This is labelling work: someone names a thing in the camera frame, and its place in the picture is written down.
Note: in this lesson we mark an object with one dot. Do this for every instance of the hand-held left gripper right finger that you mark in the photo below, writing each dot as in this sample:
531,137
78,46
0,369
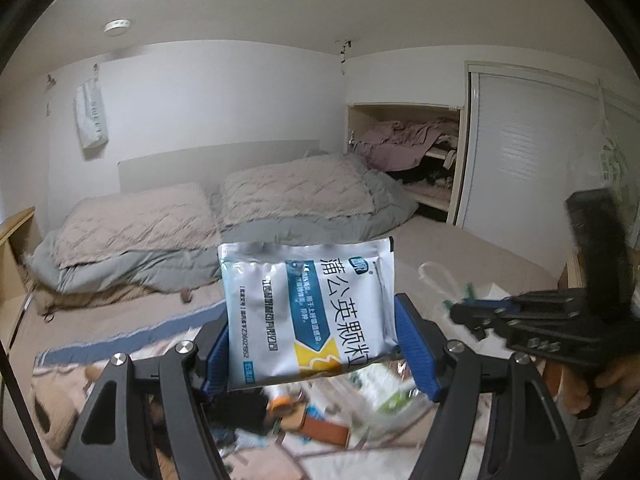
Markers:
417,355

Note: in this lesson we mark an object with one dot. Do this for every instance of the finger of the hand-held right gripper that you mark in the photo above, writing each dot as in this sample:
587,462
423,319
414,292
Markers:
480,305
480,327

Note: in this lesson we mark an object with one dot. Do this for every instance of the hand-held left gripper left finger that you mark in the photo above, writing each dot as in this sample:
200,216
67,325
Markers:
217,360

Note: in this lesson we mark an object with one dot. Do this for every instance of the white blue medicine sachet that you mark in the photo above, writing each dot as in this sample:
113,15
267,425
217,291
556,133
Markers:
310,310

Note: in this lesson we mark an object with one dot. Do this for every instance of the person's right hand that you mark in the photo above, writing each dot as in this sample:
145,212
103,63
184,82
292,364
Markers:
620,375

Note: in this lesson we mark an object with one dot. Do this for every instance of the green white tissue pack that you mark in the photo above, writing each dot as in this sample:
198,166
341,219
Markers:
385,385

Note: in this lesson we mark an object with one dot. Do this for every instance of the black box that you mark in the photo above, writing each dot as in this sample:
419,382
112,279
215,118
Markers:
237,410

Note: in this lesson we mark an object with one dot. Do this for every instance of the white bottle with orange cap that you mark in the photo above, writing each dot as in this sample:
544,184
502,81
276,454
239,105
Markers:
280,402

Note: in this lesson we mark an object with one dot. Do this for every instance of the closet niche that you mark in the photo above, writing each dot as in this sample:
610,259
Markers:
450,195

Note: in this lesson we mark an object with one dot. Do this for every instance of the white sliding closet door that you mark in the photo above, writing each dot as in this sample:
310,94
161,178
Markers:
530,160

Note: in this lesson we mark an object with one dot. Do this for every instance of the wooden block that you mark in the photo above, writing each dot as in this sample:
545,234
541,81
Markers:
325,432

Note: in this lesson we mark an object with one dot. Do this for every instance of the printed blanket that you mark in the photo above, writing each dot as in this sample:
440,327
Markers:
350,460

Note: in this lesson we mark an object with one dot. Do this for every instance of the beige quilted pillow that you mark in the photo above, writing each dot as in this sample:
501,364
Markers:
295,190
135,225

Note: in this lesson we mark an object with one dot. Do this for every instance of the beige fleece slipper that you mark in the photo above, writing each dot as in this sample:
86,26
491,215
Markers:
50,420

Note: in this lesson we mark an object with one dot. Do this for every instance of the pink clothes pile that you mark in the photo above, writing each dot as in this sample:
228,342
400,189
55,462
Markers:
400,142

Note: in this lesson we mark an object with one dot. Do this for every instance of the light wooden shelf unit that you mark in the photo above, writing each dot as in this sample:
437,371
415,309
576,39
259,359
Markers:
17,240

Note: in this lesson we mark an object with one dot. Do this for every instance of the round smoke detector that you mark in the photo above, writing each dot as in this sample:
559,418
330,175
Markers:
118,26

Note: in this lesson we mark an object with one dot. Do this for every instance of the white hanging wall bag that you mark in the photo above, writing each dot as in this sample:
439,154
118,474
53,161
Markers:
92,115

